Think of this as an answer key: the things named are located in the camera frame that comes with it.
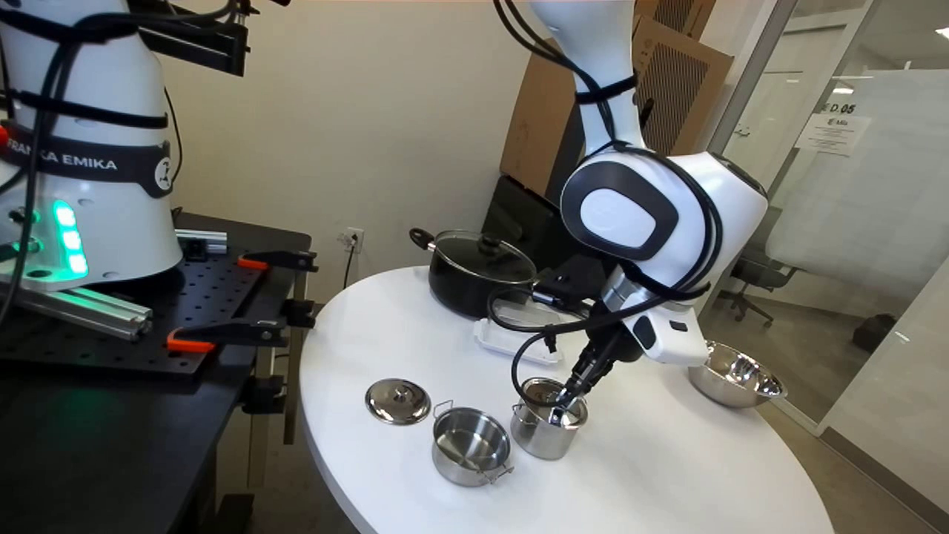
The white paper sign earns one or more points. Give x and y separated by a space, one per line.
835 131

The silver mixing bowl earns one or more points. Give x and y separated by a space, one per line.
742 382

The tall silver pot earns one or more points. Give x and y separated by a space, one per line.
545 441

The short silver pot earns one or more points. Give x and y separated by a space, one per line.
471 456

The black bracket plate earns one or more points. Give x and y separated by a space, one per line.
195 44

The clear plastic container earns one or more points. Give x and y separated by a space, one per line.
494 343

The black office chair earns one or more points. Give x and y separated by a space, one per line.
767 284

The aluminium rail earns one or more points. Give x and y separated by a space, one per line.
91 309

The black perforated robot table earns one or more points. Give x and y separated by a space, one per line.
98 426

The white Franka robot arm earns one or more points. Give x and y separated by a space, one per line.
712 208

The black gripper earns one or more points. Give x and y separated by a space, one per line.
613 346

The large black cooking pot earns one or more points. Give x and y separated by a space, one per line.
465 291

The plain brown cardboard sheet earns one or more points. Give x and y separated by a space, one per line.
537 128

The wide silver pot lid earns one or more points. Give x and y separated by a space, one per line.
398 401

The brown framed dark board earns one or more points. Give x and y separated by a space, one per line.
684 91

